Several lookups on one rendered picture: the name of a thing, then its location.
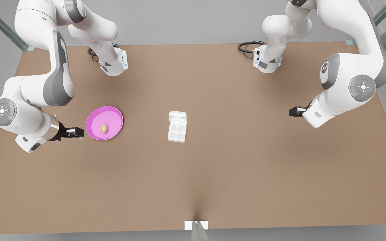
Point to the beige egg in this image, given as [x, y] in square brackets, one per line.
[104, 129]

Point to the pink round plate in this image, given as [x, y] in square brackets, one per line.
[111, 117]

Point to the silver frame post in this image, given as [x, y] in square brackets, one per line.
[197, 230]
[2, 24]
[385, 10]

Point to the white egg box base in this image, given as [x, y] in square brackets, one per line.
[176, 132]

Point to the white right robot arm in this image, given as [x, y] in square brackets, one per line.
[59, 77]

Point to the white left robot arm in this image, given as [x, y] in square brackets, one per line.
[347, 83]

